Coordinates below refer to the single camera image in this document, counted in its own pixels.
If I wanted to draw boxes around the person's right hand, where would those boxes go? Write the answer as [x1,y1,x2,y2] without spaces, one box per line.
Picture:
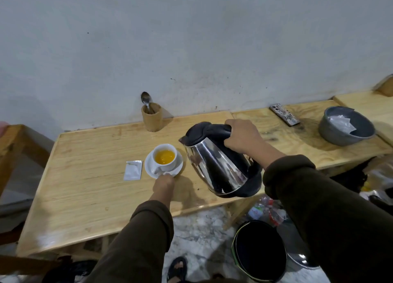
[223,119,268,158]

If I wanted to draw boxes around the person's left hand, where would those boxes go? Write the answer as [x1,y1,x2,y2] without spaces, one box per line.
[152,173,176,201]

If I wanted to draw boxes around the white saucer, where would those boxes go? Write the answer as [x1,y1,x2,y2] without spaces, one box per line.
[144,150,184,180]

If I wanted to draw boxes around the steel electric kettle black lid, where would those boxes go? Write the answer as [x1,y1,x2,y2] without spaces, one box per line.
[179,121,263,199]

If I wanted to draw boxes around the person's right forearm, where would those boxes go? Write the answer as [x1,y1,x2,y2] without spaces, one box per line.
[251,142,393,283]

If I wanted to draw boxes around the person's left forearm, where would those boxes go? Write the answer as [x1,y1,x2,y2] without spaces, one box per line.
[84,190,175,283]

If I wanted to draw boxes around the white cup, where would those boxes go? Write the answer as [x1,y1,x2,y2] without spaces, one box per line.
[152,143,178,173]

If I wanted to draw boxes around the yellow tea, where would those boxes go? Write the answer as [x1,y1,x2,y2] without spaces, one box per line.
[155,150,175,165]

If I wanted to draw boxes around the white sachet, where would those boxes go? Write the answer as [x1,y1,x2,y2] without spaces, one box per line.
[123,160,143,181]

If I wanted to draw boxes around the phone with patterned case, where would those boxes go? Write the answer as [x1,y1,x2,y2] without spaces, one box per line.
[269,103,301,127]

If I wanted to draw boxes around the wooden cup holder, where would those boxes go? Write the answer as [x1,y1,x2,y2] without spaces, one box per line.
[141,103,163,133]

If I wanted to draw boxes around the metal spoon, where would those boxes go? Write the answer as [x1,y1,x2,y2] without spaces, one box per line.
[141,91,154,114]

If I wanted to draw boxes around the clear plastic bottle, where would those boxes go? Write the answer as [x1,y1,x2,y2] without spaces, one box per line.
[247,195,288,227]

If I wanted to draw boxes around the person's foot in black sandal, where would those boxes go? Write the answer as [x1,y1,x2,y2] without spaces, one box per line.
[166,256,188,283]

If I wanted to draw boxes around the grey metal bowl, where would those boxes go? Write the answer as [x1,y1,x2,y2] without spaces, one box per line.
[318,106,376,147]

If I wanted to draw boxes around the white plastic wrapper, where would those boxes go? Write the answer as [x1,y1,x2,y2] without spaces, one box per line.
[327,115,357,134]

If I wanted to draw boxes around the black round bin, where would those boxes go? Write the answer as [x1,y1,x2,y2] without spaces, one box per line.
[231,220,288,283]

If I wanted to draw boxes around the wooden bench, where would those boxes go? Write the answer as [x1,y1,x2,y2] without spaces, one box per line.
[0,124,55,197]

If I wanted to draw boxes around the clear plastic bag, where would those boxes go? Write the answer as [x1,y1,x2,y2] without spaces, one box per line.
[359,155,393,202]

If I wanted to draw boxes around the wooden block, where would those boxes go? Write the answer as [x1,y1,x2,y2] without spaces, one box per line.
[374,74,393,98]

